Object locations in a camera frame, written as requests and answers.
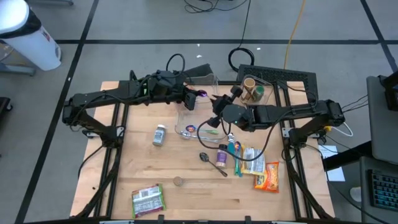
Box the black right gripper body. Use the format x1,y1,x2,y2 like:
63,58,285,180
211,95,234,116

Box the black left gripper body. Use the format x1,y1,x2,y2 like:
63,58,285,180
150,70,187,103

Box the tan-lid white-label jar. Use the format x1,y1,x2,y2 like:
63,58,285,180
243,77,257,102

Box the green-lid spice jar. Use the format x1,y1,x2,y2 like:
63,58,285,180
253,85,266,102

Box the iridescent spoon green handle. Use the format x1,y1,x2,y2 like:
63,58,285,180
185,124,220,135

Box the rainbow bowl spoon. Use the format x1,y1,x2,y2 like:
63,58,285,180
233,141,243,175

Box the dark grey metal spoon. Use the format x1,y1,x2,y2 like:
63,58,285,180
199,152,229,178

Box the pink black-cap spice bottle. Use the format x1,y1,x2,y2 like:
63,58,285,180
216,144,228,169

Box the grey-lid barcode spice bottle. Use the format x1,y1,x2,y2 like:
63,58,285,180
152,124,167,147

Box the yellow Maruchan ramen pack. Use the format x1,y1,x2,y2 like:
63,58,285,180
241,146,267,176

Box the orange ramen pack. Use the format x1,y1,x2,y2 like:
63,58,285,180
253,161,280,194

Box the green-edged ramen pack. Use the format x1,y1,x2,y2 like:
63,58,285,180
131,183,167,219

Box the dark grey flat panel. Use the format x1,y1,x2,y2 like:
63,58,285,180
183,63,216,85

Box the clear plastic bin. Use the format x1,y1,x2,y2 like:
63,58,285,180
239,73,275,107
174,104,230,144
183,73,221,108

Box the black mesh equipment box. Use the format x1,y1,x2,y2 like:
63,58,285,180
236,63,318,105

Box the white paper sheet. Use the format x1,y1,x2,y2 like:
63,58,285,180
317,143,346,183

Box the white trash can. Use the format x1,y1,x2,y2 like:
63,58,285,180
0,0,62,72

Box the grey desk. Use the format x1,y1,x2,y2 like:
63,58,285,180
359,75,398,224

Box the black desktop device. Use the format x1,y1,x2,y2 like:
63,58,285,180
377,73,398,112

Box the white computer mouse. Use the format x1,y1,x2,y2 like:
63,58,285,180
349,185,363,203

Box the backlit black keyboard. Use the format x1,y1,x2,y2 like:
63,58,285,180
369,169,398,212

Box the coiled black floor cable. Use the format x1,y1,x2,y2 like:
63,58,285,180
228,0,256,73

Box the tangled black floor cables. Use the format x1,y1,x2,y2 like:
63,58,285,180
183,0,249,14

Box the yellow power cable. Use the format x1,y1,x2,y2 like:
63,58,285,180
283,0,308,70

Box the black aluminium table frame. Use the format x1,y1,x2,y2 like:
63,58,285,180
70,79,336,224

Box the white looped cable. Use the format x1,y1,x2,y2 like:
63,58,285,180
331,121,354,138

